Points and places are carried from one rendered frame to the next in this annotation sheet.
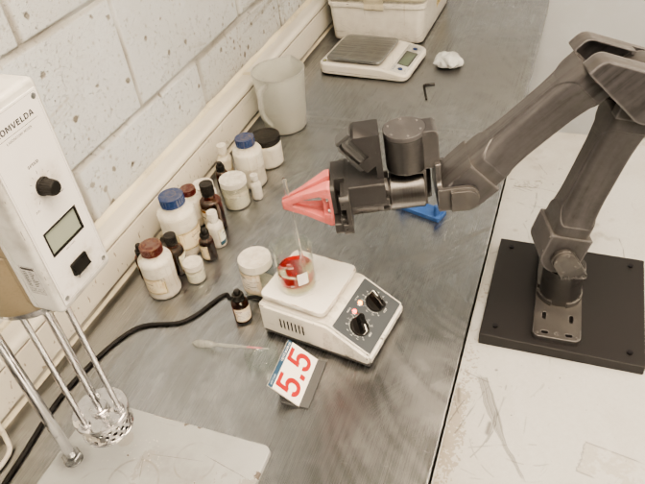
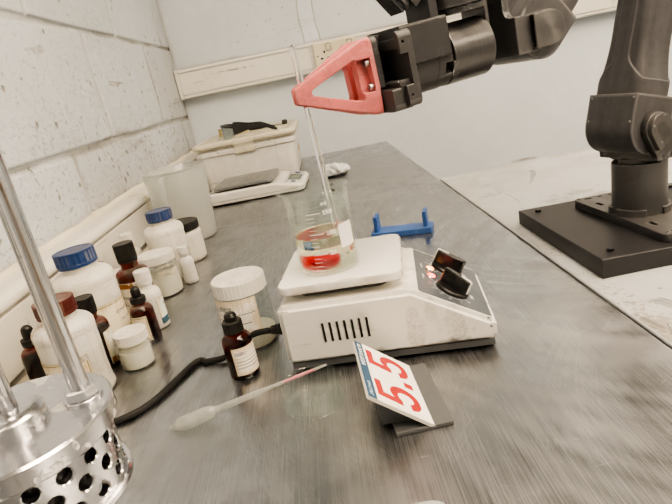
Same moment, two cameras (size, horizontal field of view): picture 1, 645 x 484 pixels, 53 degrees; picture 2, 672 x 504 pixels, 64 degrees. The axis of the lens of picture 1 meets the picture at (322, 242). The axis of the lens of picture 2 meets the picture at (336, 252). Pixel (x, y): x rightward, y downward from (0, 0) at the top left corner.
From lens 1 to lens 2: 0.66 m
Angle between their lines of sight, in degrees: 31
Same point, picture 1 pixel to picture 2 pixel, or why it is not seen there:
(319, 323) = (395, 293)
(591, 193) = (659, 26)
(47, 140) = not seen: outside the picture
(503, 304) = (592, 237)
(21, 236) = not seen: outside the picture
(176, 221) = (88, 283)
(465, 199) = (551, 23)
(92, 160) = not seen: outside the picture
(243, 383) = (303, 441)
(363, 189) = (419, 27)
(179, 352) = (151, 450)
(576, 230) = (657, 82)
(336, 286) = (390, 250)
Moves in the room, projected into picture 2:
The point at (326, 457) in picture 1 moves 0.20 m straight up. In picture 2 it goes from (562, 471) to (538, 165)
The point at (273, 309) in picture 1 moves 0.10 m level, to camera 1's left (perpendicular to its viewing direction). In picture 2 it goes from (307, 309) to (204, 350)
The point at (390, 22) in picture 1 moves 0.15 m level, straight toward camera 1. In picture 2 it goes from (264, 161) to (275, 166)
